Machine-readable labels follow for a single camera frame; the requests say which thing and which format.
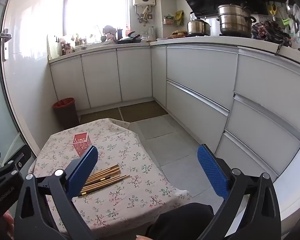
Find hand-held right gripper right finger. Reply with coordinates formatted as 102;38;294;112
197;144;282;240

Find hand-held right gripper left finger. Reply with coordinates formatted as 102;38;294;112
14;145;99;240

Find pile of chopsticks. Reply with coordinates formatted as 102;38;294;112
77;164;130;197

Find pink perforated plastic holder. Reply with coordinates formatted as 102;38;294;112
72;132;92;157

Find person's left hand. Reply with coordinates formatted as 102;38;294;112
0;209;15;240

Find floral tablecloth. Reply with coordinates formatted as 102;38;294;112
32;118;192;235

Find frosted glass door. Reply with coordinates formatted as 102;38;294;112
0;2;28;165

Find person's black trouser leg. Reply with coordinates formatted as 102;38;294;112
145;202;215;240

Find red-brown trash bin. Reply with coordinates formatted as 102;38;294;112
52;97;80;130

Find brown floor mat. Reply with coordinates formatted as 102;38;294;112
79;100;169;125

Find white kitchen cabinets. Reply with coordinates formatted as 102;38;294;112
49;44;300;180

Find white countertop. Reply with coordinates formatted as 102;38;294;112
47;36;300;68

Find black frying pan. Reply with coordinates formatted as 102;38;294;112
116;31;142;45

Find steel kettle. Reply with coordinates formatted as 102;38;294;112
187;12;212;36

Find colourful patterned cloth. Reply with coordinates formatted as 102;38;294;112
251;20;293;47

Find steel steamer pot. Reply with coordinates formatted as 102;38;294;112
216;4;257;37

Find yellow hanging packet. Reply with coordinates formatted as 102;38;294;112
175;10;184;26

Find kitchen window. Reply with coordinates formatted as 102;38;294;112
64;0;130;37

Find clear plastic bag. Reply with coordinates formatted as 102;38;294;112
289;4;300;43

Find silver door handle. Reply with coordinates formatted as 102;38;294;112
0;29;12;60

